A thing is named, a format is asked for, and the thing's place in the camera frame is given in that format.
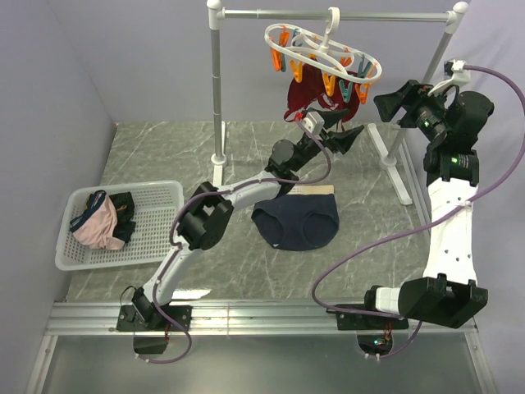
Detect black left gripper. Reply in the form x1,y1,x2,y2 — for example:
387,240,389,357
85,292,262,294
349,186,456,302
291,111,364,174

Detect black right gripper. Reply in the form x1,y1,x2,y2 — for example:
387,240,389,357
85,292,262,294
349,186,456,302
373,80,454,144

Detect navy blue underwear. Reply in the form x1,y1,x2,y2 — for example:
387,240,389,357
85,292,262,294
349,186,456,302
251,185,340,251

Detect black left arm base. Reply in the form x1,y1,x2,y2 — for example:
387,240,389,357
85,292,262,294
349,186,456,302
116,304,192,355

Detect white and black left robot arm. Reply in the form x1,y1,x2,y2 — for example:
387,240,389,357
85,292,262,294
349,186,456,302
131,109,364,330

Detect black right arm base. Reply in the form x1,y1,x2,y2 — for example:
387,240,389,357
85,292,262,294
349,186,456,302
326,309,409,359

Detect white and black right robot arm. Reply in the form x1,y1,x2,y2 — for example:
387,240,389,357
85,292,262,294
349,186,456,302
361,80,495,328

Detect white plastic clip hanger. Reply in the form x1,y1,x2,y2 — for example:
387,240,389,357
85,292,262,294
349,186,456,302
264,7,383,85

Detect black lace underwear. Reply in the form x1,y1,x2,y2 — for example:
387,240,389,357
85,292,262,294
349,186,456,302
110,192,136,244

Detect pink underwear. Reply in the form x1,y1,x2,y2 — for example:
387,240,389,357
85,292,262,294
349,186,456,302
70,190,125,250

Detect orange clothespin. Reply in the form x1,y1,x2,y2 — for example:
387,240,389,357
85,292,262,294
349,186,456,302
270,25,290,72
354,84,371,105
290,60,304,84

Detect teal clothespin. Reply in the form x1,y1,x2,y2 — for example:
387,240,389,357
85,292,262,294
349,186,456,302
357,54,375,78
338,79,354,103

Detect yellow-orange clothespin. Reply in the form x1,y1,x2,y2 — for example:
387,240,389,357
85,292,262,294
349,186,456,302
322,72,336,97

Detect dark red lace bra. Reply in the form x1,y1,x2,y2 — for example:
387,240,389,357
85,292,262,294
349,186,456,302
283,65,360,122

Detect silver clothes rack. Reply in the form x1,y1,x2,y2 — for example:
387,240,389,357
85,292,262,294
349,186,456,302
207,0,468,206

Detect white perforated plastic basket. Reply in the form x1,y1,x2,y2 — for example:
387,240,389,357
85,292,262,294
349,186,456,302
55,181,184,271

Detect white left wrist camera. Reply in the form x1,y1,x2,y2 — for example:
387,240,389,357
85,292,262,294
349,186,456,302
296,112,324,135

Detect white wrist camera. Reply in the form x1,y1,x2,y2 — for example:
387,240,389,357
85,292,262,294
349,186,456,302
296,112,324,135
428,59,471,95

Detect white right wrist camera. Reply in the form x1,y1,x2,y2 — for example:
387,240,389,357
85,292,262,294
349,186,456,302
428,59,471,95

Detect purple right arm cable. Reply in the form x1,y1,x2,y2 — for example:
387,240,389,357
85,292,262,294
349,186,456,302
311,65,525,359

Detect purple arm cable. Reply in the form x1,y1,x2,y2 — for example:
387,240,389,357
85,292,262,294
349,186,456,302
136,121,333,364
311,65,525,359

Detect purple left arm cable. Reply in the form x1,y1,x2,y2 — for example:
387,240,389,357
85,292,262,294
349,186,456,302
136,121,333,364

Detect aluminium mounting rail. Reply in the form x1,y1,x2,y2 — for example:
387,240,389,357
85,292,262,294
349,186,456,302
27,300,496,393

